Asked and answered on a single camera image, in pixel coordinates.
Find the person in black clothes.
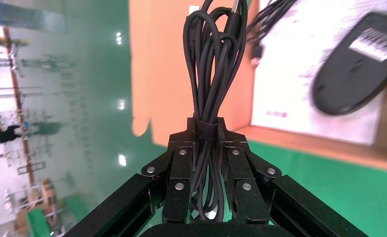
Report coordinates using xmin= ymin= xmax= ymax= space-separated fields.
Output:
xmin=0 ymin=122 xmax=23 ymax=145

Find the orange pole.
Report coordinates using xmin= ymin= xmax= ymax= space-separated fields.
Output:
xmin=1 ymin=26 xmax=36 ymax=188

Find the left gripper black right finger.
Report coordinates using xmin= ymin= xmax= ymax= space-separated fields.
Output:
xmin=216 ymin=116 xmax=370 ymax=237

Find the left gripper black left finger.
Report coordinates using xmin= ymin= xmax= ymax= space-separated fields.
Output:
xmin=63 ymin=117 xmax=196 ymax=237

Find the orange cardboard box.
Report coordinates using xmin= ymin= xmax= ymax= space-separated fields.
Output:
xmin=128 ymin=0 xmax=387 ymax=173

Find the green table cloth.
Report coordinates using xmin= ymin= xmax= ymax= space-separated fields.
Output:
xmin=245 ymin=140 xmax=387 ymax=237

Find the black data cable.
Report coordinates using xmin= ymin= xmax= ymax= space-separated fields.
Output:
xmin=182 ymin=0 xmax=248 ymax=222

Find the white printed instruction sheet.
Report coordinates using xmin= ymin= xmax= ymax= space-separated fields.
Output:
xmin=250 ymin=0 xmax=387 ymax=147

